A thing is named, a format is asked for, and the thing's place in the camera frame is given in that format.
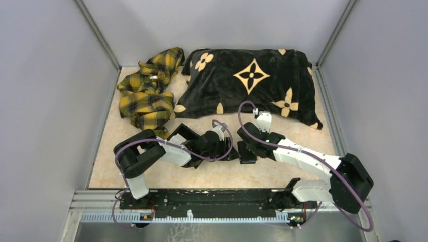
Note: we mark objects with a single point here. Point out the white credit card stack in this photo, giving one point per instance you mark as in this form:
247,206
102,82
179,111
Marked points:
177,139

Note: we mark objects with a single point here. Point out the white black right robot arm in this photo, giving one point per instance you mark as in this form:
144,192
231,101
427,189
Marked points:
339,178

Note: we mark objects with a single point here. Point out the black plastic card tray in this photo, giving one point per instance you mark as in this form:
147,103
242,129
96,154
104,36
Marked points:
195,142

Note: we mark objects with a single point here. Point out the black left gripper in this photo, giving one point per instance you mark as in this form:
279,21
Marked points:
224,148

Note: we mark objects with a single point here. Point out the black floral pillow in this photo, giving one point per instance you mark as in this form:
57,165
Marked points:
223,81

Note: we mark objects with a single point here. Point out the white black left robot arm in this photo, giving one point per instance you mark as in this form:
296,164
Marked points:
184,147

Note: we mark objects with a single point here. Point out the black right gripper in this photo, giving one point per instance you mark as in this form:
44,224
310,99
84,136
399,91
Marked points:
266,133

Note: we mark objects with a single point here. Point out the yellow plaid cloth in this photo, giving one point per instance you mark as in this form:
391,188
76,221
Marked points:
143,96

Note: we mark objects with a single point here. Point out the black blue card holder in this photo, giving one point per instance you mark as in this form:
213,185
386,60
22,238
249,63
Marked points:
246,156

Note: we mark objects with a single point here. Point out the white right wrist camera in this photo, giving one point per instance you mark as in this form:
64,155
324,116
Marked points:
263,121

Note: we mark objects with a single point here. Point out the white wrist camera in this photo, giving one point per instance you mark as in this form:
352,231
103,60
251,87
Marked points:
219,128
263,121

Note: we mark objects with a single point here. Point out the aluminium front frame rail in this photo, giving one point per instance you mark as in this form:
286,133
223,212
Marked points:
103,205

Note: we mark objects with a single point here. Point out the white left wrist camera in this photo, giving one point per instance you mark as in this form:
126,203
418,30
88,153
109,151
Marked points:
219,128

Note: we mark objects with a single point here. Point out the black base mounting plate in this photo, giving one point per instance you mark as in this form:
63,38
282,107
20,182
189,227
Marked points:
216,203

